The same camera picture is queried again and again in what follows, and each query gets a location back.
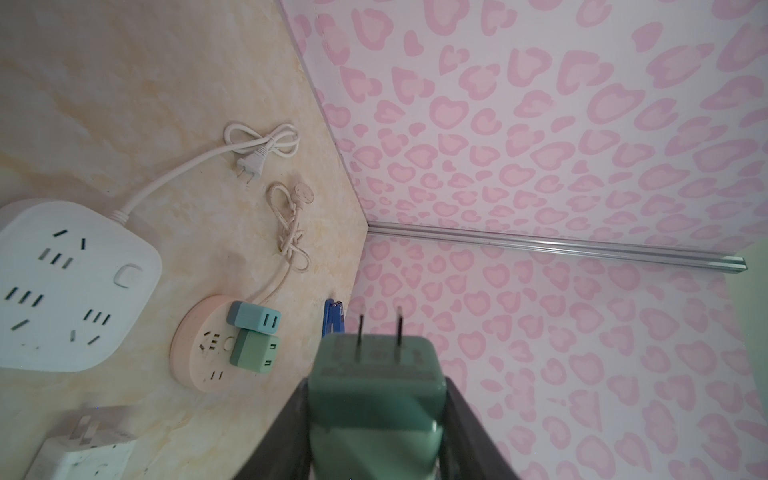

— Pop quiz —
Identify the white charger plug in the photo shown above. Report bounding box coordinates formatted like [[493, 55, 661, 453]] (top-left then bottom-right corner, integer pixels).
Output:
[[25, 415, 137, 479]]

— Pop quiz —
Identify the blue stapler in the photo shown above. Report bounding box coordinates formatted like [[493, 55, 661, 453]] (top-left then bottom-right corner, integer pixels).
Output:
[[321, 298, 345, 337]]

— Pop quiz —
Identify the white square power strip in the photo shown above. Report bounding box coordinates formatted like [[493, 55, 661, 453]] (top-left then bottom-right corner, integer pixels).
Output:
[[1, 199, 162, 372]]

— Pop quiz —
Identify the aluminium frame post right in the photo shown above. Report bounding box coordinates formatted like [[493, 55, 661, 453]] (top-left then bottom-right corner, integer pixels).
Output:
[[368, 222, 748, 274]]

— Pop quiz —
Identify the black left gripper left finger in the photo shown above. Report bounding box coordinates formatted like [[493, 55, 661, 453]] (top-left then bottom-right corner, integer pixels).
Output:
[[233, 379, 312, 480]]

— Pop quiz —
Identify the white power cord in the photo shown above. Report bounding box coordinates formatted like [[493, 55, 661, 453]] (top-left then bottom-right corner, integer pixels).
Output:
[[107, 121, 301, 226]]

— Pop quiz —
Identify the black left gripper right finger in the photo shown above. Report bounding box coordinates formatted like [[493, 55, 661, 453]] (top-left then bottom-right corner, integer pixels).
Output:
[[437, 377, 520, 480]]

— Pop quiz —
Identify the teal dual USB charger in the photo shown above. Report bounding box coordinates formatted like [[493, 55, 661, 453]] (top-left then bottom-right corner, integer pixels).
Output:
[[227, 301, 282, 335]]

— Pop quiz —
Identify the green charger plug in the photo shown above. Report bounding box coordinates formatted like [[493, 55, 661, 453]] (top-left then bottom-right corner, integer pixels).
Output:
[[308, 315, 447, 479], [230, 329, 280, 374]]

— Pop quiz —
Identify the pink power cord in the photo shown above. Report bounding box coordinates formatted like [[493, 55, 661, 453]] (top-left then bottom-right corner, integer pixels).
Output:
[[248, 181, 316, 304]]

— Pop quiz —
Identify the pink round power strip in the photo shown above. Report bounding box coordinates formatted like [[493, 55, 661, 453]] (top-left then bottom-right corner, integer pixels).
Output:
[[169, 295, 255, 393]]

